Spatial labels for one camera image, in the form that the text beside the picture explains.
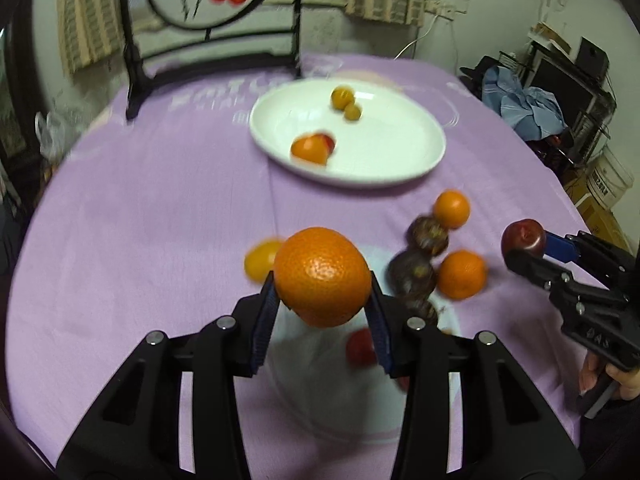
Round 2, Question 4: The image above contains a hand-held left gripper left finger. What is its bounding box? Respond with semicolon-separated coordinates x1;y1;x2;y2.
55;270;279;480

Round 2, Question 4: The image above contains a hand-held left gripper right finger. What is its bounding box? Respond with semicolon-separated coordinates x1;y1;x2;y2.
364;270;586;480

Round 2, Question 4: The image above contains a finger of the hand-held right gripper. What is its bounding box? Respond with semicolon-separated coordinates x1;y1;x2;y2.
541;229;632;273
504;249;576;297

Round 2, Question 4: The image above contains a dark red apple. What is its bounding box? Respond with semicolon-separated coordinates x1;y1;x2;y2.
501;218;548;259

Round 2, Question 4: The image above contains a large orange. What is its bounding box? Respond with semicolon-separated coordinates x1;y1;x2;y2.
273;226;373;329

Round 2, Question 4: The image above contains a clear round plate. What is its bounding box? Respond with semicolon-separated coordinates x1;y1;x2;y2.
267;245;463;448

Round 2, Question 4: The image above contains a white oval plate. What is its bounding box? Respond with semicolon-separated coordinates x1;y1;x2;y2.
249;78;447;190

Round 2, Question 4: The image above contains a person's right hand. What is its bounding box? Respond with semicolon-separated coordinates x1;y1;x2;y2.
579;350;640;402

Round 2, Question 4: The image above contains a small red fruit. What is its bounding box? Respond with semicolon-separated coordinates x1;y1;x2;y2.
346;328;378;367

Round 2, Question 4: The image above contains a cardboard box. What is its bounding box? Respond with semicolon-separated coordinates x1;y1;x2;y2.
565;175;632;256

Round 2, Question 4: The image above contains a yellow orange fruit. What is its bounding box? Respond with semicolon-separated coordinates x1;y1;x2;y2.
243;240;285;282

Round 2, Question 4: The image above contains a dark purple mangosteen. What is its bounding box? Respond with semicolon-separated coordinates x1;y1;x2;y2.
406;215;449;253
387;250;437;299

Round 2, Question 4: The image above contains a white plastic bucket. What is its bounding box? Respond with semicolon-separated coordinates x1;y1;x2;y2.
585;142;636;209

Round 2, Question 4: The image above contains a light blue cloth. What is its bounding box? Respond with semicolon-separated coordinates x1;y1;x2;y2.
482;65;569;142

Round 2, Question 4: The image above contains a purple tablecloth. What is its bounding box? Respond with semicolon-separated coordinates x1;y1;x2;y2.
5;52;601;468

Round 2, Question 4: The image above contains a black monitor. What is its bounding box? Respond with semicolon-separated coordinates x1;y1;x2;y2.
531;55;596;126

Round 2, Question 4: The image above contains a white plastic bag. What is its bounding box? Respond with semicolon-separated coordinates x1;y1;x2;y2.
34;110;76;163

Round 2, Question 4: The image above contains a white wall cable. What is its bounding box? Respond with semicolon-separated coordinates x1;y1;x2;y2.
394;2;463;61

